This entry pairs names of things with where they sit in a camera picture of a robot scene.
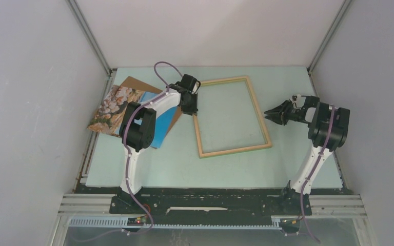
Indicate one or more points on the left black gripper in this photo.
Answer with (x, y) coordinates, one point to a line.
(190, 111)

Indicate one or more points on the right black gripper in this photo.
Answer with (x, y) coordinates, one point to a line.
(282, 119)

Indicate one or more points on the wooden picture frame green edge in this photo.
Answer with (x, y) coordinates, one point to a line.
(200, 135)

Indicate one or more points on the blue sea photo print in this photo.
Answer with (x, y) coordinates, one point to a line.
(108, 117)

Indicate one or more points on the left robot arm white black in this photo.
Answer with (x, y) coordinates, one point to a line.
(138, 125)

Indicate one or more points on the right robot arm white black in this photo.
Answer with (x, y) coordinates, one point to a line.
(327, 131)

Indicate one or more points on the brown cardboard backing board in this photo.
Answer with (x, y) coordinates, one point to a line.
(131, 84)

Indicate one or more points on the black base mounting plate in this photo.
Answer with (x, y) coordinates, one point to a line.
(211, 207)

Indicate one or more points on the right aluminium corner post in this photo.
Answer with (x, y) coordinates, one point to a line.
(329, 35)

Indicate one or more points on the aluminium corner post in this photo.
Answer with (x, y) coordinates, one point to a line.
(83, 24)
(329, 35)

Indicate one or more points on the left aluminium corner post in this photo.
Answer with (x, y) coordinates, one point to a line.
(83, 24)

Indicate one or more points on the aluminium rail base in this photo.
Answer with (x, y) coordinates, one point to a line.
(84, 210)

